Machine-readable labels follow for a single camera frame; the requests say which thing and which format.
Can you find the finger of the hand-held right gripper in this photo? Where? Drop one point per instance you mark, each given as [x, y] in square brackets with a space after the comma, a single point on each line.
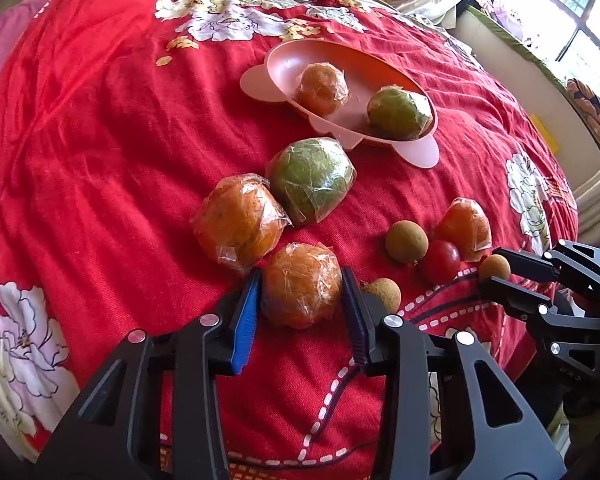
[530, 265]
[515, 300]

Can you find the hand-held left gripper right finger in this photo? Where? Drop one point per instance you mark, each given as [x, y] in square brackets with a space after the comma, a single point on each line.
[352, 321]

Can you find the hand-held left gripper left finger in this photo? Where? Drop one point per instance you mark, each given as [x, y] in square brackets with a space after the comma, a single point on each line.
[245, 321]

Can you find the brown longan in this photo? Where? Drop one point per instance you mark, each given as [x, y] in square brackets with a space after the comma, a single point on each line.
[384, 294]
[495, 266]
[405, 242]

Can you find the small plastic-wrapped orange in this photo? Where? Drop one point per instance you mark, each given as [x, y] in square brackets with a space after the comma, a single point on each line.
[462, 227]

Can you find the large plastic-wrapped orange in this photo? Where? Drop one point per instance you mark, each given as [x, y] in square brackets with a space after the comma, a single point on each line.
[237, 220]

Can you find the pink plate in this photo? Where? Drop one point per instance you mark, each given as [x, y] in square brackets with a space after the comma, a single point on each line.
[285, 67]

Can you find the red cherry tomato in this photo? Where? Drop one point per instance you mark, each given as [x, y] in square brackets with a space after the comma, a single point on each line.
[440, 262]

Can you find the yellow paper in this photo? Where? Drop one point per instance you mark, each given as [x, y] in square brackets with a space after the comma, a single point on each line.
[545, 132]

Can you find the large plastic-wrapped green citrus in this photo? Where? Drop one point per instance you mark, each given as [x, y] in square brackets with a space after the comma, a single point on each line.
[310, 180]

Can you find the orange patterned cushion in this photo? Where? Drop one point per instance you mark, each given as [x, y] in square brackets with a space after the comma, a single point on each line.
[595, 115]

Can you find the white window bench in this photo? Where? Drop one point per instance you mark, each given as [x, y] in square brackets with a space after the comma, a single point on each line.
[510, 75]

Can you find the small plastic-wrapped green citrus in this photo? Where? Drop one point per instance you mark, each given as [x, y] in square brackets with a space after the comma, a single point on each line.
[397, 112]

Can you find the green-edged bench mat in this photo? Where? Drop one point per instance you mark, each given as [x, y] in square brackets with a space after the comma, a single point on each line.
[510, 40]

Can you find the purple clothing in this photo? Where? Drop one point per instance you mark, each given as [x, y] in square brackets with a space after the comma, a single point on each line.
[500, 12]

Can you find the window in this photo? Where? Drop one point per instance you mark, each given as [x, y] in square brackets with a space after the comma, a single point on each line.
[570, 5]

